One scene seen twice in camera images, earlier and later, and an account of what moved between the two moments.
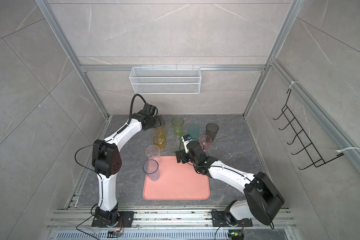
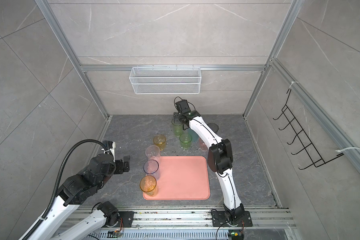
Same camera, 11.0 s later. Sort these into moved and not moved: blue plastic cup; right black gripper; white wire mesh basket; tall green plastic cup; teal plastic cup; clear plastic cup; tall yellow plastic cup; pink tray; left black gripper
Moved: left black gripper; tall yellow plastic cup; right black gripper
Not moved: clear plastic cup; white wire mesh basket; blue plastic cup; pink tray; teal plastic cup; tall green plastic cup
